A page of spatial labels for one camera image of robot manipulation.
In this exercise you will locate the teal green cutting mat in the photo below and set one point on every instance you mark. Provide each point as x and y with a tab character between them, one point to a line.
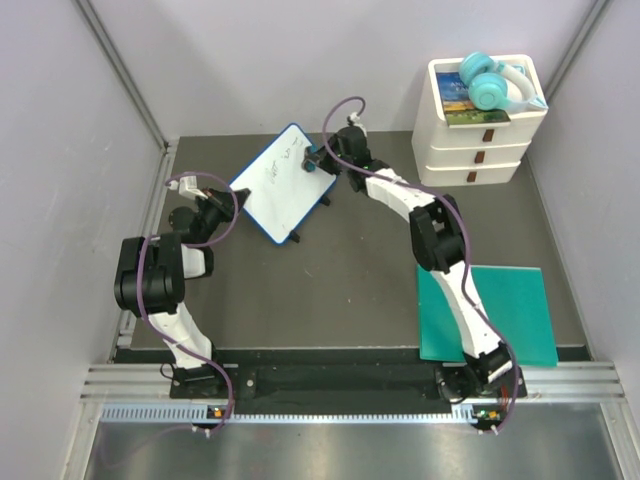
515	302

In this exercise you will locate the blue framed whiteboard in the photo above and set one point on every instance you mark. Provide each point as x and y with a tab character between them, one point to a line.
282	192

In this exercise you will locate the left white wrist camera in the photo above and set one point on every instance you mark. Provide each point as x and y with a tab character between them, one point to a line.
186	186

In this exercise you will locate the right aluminium corner post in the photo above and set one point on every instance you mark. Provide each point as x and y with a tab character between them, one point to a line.
587	27

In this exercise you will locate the left aluminium floor rail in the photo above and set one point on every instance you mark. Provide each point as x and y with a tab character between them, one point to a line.
128	321

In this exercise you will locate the aluminium frame front rail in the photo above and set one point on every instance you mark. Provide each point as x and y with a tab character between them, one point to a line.
569	382

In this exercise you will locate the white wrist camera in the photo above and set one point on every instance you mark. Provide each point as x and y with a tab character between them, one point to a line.
353	119
186	186

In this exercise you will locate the landscape cover book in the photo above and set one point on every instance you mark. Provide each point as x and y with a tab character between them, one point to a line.
457	106

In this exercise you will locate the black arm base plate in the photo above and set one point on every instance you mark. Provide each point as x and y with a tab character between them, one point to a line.
327	381

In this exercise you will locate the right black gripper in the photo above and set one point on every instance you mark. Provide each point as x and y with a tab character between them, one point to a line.
322	158

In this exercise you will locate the white three-drawer storage unit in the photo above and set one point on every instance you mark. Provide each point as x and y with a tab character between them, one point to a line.
475	154

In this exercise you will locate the aluminium corner post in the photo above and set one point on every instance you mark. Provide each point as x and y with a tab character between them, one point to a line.
587	27
96	26

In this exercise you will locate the left aluminium corner post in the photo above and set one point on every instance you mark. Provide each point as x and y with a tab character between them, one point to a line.
96	26

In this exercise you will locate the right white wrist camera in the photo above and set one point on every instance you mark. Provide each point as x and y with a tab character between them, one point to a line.
353	119

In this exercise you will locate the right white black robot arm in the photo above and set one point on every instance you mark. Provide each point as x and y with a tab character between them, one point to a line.
440	245

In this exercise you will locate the grey slotted cable duct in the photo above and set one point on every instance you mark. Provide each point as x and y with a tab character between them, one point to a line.
208	416

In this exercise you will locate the teal white headphones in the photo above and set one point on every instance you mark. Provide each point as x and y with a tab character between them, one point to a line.
487	85

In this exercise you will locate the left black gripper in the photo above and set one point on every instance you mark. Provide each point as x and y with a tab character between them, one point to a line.
223	202

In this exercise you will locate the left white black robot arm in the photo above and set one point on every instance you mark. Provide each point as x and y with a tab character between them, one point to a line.
151	277

